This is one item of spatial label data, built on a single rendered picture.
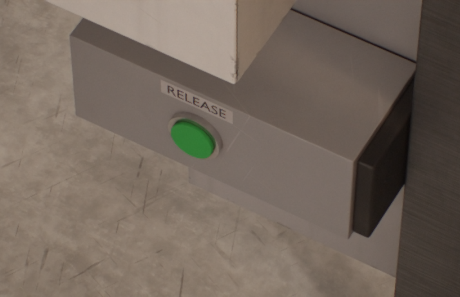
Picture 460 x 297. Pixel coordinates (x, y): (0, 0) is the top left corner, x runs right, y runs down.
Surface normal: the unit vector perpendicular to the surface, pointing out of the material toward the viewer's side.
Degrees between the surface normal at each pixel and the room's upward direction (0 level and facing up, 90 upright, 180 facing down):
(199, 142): 90
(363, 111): 0
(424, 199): 90
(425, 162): 90
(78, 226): 0
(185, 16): 90
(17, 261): 0
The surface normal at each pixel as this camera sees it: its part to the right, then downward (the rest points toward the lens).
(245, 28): 0.87, 0.40
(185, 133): -0.49, 0.70
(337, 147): 0.00, -0.60
